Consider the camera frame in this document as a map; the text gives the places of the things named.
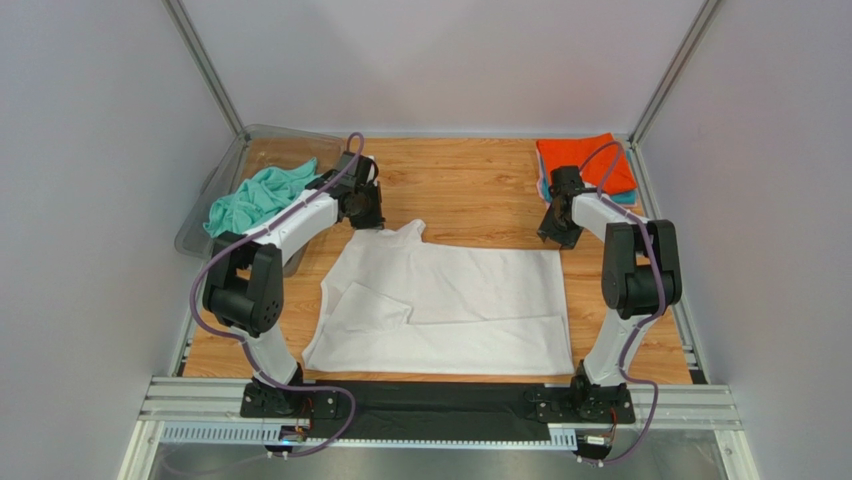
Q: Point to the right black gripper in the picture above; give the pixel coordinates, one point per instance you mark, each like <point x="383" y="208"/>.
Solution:
<point x="558" y="230"/>

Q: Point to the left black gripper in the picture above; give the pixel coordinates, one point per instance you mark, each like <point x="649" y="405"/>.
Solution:
<point x="375" y="220"/>

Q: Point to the left aluminium corner post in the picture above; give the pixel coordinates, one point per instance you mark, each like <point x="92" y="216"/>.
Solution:
<point x="181" y="19"/>

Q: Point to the mint green t shirt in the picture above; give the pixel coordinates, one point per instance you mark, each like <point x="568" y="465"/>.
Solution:
<point x="259" y="198"/>

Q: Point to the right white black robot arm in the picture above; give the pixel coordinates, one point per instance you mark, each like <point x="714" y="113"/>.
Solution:
<point x="640" y="280"/>

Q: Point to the white t shirt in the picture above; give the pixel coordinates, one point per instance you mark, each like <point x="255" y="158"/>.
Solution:
<point x="394" y="303"/>

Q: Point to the aluminium corner post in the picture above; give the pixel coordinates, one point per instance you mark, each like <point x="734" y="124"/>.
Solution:
<point x="687" y="47"/>
<point x="181" y="19"/>

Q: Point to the right aluminium corner post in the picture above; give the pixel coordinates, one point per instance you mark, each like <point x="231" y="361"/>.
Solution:
<point x="687" y="47"/>

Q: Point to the clear plastic bin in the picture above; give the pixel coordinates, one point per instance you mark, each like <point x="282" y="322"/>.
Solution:
<point x="254" y="148"/>

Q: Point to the folded teal t shirt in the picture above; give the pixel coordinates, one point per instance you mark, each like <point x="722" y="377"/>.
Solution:
<point x="627" y="199"/>

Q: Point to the aluminium frame rail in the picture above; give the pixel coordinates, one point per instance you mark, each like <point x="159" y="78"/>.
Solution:
<point x="192" y="429"/>

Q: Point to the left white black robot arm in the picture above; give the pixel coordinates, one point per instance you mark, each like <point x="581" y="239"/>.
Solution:
<point x="244" y="282"/>

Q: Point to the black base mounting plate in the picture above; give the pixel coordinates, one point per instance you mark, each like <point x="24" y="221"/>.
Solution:
<point x="439" y="411"/>

